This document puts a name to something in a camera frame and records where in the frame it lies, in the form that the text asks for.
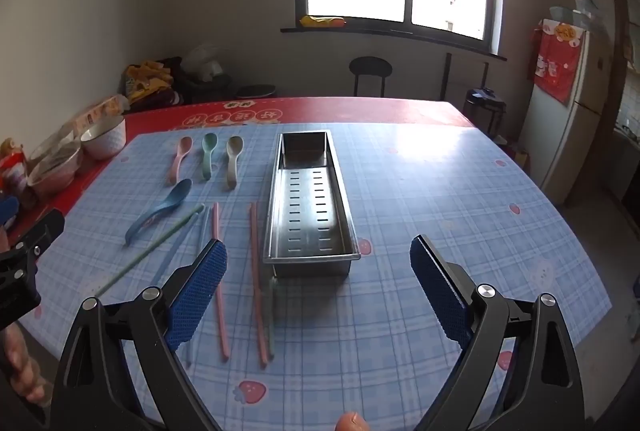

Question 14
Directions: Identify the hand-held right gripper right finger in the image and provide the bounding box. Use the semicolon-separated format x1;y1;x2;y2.
409;235;586;431

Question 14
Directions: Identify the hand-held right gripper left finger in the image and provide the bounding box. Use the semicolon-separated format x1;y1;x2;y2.
50;238;228;431

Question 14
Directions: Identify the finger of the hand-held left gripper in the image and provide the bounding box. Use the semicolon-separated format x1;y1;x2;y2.
0;209;66;331

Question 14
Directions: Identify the pink chopstick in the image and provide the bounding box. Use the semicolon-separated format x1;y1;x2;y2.
212;202;231;358
249;202;269;368

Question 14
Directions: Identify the blue chopstick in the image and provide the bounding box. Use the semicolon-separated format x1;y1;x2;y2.
150;211;208;287
184;211;208;367

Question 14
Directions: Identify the green chopstick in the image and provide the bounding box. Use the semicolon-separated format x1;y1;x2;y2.
267;276;277;358
94;204;206;298

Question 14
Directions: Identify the blue spoon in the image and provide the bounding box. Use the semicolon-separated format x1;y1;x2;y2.
125;178;193;246

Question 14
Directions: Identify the stainless steel utensil tray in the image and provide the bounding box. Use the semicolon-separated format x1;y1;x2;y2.
262;129;362;279

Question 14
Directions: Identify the pink spoon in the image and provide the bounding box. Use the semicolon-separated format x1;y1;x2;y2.
166;136;194;185

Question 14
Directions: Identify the beige spoon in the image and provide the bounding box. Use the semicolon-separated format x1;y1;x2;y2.
225;135;245;189

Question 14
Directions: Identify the green spoon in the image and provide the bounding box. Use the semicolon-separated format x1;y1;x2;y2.
201;132;219;182

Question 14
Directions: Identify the person's left hand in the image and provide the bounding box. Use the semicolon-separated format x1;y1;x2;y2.
0;326;51;412

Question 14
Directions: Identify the person's right hand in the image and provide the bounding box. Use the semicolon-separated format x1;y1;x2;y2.
335;411;372;431

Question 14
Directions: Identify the bowl under plastic wrap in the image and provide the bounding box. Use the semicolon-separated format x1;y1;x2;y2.
27;143;83;199

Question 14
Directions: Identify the blue plaid table mat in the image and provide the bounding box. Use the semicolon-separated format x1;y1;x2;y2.
37;123;613;431

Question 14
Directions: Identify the white ribbed bowl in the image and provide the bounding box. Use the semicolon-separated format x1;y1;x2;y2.
80;116;127;160

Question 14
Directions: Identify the orange snack packet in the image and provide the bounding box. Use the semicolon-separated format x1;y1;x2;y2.
75;94;128;132

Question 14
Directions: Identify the maroon bag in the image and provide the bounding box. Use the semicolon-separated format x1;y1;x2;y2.
130;90;186;108

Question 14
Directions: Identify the black pot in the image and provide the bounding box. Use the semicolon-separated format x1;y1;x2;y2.
465;87;507;112

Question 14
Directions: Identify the dark bag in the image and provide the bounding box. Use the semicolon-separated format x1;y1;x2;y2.
172;56;233;104

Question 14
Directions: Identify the red printed tablecloth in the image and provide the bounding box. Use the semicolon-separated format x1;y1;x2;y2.
10;97;476;262

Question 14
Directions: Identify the white refrigerator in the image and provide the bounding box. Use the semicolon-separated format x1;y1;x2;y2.
530;6;608;206

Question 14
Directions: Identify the white plastic bag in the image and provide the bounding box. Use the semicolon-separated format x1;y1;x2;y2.
181;43;226;82

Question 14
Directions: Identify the black round stool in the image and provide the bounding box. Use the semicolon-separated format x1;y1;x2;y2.
348;56;394;98

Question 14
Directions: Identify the red hanging cloth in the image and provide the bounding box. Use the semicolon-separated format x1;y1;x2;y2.
530;18;586;106

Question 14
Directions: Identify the yellow packet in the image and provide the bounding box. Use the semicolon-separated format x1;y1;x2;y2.
299;15;347;29

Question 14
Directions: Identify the clear plastic container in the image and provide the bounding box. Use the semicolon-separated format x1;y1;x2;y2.
550;0;603;32

